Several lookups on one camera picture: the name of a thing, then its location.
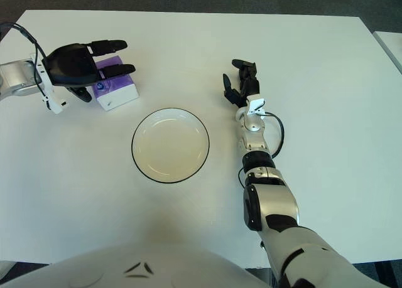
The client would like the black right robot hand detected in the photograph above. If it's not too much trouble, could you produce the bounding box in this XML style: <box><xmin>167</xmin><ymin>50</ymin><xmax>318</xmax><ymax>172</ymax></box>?
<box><xmin>222</xmin><ymin>58</ymin><xmax>261</xmax><ymax>109</ymax></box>

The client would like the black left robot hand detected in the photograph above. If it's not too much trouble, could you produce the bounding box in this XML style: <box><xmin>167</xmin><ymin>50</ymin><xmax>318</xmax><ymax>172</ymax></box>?
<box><xmin>41</xmin><ymin>39</ymin><xmax>136</xmax><ymax>104</ymax></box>

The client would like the purple white tissue pack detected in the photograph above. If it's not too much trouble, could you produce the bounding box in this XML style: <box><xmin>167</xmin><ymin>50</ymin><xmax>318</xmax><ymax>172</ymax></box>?
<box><xmin>92</xmin><ymin>56</ymin><xmax>140</xmax><ymax>112</ymax></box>

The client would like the white plate black rim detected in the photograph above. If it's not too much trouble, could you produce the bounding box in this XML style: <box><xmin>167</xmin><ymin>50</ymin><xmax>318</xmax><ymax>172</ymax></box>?
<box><xmin>131</xmin><ymin>107</ymin><xmax>210</xmax><ymax>184</ymax></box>

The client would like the white side table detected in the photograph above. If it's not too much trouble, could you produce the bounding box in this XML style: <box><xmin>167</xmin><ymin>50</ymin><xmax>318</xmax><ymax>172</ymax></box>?
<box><xmin>372</xmin><ymin>30</ymin><xmax>402</xmax><ymax>75</ymax></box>

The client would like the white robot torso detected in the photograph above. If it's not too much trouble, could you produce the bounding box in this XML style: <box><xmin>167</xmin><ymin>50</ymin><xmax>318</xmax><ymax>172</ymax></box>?
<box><xmin>0</xmin><ymin>240</ymin><xmax>271</xmax><ymax>288</ymax></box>

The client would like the black table leg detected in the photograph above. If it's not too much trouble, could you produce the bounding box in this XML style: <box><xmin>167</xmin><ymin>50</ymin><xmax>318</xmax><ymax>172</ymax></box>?
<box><xmin>376</xmin><ymin>262</ymin><xmax>394</xmax><ymax>288</ymax></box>

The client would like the right wrist white bracket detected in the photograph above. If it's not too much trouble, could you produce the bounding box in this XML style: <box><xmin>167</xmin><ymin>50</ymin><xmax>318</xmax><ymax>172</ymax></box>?
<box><xmin>246</xmin><ymin>94</ymin><xmax>266</xmax><ymax>115</ymax></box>

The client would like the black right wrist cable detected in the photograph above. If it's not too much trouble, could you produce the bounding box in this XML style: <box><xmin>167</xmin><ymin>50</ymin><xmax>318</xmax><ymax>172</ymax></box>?
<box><xmin>263</xmin><ymin>111</ymin><xmax>286</xmax><ymax>159</ymax></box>

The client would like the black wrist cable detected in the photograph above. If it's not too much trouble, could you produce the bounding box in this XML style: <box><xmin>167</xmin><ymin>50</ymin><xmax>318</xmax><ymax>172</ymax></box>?
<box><xmin>263</xmin><ymin>111</ymin><xmax>286</xmax><ymax>159</ymax></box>
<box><xmin>0</xmin><ymin>23</ymin><xmax>53</xmax><ymax>109</ymax></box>

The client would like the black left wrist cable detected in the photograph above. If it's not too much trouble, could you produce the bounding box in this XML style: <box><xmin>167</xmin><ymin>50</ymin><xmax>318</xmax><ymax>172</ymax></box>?
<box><xmin>0</xmin><ymin>23</ymin><xmax>53</xmax><ymax>109</ymax></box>

